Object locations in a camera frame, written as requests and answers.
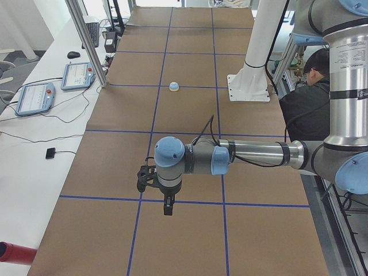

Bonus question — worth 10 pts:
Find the far blue teach pendant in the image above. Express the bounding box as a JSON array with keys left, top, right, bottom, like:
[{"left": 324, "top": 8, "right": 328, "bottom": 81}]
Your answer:
[{"left": 60, "top": 62, "right": 95, "bottom": 91}]

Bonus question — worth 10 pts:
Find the small black square puck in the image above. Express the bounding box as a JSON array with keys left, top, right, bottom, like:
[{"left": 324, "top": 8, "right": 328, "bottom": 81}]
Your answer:
[{"left": 45, "top": 147, "right": 56, "bottom": 160}]

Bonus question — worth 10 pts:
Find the black keyboard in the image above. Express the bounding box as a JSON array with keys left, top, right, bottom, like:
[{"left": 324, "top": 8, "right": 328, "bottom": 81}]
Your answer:
[{"left": 85, "top": 22, "right": 99, "bottom": 48}]

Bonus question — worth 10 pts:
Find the red cylinder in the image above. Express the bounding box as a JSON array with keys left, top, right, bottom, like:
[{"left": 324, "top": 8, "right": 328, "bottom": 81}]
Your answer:
[{"left": 1, "top": 241, "right": 37, "bottom": 265}]

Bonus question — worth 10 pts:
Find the blue dome service bell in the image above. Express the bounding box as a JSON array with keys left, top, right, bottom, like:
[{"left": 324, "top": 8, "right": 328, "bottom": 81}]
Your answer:
[{"left": 168, "top": 82, "right": 179, "bottom": 91}]

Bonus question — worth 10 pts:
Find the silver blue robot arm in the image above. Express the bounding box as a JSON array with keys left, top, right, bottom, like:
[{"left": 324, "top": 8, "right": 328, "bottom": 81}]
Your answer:
[{"left": 153, "top": 1, "right": 367, "bottom": 215}]

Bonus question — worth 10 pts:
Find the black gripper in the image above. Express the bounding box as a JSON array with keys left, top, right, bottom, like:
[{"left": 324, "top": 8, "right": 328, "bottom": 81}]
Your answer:
[{"left": 159, "top": 183, "right": 182, "bottom": 216}]

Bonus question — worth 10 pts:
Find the blue teach pendant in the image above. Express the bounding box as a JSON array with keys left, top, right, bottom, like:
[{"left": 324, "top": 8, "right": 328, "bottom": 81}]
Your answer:
[
  {"left": 15, "top": 82, "right": 55, "bottom": 117},
  {"left": 60, "top": 62, "right": 95, "bottom": 91}
]

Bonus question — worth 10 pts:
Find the black power adapter box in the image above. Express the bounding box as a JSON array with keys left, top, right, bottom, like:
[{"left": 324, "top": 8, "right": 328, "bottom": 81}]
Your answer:
[{"left": 104, "top": 32, "right": 117, "bottom": 53}]

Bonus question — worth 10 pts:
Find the near blue teach pendant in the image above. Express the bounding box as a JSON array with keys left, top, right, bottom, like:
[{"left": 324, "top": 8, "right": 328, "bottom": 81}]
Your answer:
[{"left": 15, "top": 82, "right": 55, "bottom": 117}]

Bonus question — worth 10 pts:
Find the person in black jacket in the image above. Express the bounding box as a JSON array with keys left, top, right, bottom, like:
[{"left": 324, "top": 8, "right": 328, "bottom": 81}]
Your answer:
[{"left": 279, "top": 48, "right": 330, "bottom": 141}]

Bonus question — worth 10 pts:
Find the black computer mouse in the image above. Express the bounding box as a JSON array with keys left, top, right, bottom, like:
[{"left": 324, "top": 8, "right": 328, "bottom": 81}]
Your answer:
[{"left": 67, "top": 51, "right": 81, "bottom": 59}]

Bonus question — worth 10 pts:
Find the aluminium frame post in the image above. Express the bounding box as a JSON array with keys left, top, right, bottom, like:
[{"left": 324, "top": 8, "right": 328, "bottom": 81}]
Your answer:
[{"left": 65, "top": 0, "right": 108, "bottom": 88}]

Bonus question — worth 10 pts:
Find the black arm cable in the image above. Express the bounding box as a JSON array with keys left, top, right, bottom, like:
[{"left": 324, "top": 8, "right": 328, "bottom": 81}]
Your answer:
[{"left": 191, "top": 114, "right": 331, "bottom": 167}]

